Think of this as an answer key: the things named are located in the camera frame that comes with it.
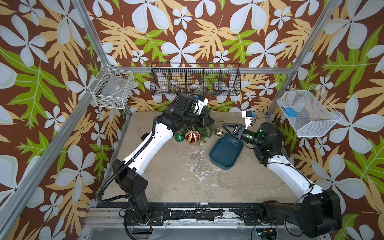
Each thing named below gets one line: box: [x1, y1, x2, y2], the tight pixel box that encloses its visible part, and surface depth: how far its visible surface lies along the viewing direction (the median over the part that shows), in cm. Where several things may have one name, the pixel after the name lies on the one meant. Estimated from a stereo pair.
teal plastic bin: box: [209, 133, 244, 170], surface depth 98 cm
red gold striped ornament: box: [185, 129, 200, 147], surface depth 72 cm
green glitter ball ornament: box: [174, 131, 185, 143], surface depth 82 cm
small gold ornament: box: [214, 127, 225, 138], surface depth 78 cm
